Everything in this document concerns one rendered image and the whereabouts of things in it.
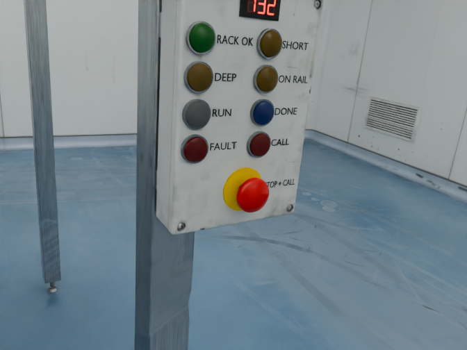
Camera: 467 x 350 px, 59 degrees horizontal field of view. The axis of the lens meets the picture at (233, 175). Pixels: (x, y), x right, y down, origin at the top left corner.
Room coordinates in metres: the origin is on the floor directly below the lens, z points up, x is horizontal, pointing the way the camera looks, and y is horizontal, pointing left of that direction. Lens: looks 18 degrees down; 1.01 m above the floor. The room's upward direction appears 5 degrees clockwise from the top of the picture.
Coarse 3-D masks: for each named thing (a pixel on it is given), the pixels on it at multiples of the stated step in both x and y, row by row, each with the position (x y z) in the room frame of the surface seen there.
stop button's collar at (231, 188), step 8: (240, 168) 0.44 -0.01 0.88; (248, 168) 0.44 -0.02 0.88; (232, 176) 0.43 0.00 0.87; (240, 176) 0.44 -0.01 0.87; (248, 176) 0.45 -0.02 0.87; (256, 176) 0.45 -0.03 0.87; (224, 184) 0.43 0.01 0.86; (232, 184) 0.43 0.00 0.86; (240, 184) 0.44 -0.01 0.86; (224, 192) 0.43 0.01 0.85; (232, 192) 0.43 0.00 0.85; (224, 200) 0.43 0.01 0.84; (232, 200) 0.43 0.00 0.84; (232, 208) 0.44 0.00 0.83
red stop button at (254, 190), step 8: (248, 184) 0.42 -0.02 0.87; (256, 184) 0.42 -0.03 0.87; (264, 184) 0.43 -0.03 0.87; (240, 192) 0.42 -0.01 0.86; (248, 192) 0.42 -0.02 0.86; (256, 192) 0.42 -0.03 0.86; (264, 192) 0.43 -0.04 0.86; (240, 200) 0.41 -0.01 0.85; (248, 200) 0.41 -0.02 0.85; (256, 200) 0.42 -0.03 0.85; (264, 200) 0.43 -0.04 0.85; (240, 208) 0.42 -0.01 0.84; (248, 208) 0.42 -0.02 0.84; (256, 208) 0.42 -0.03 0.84
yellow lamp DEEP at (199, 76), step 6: (192, 66) 0.40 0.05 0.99; (198, 66) 0.40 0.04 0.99; (204, 66) 0.41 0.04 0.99; (192, 72) 0.40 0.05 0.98; (198, 72) 0.40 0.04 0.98; (204, 72) 0.41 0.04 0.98; (210, 72) 0.41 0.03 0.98; (192, 78) 0.40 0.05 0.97; (198, 78) 0.40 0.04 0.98; (204, 78) 0.41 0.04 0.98; (210, 78) 0.41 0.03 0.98; (192, 84) 0.40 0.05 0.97; (198, 84) 0.40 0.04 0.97; (204, 84) 0.41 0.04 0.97; (210, 84) 0.41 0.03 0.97; (198, 90) 0.40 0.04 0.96
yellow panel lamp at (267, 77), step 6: (264, 72) 0.44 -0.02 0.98; (270, 72) 0.45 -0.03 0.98; (276, 72) 0.45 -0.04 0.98; (258, 78) 0.44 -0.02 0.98; (264, 78) 0.44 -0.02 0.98; (270, 78) 0.45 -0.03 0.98; (276, 78) 0.45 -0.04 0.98; (258, 84) 0.44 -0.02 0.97; (264, 84) 0.44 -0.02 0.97; (270, 84) 0.45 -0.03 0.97; (276, 84) 0.45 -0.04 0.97; (264, 90) 0.45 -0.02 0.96
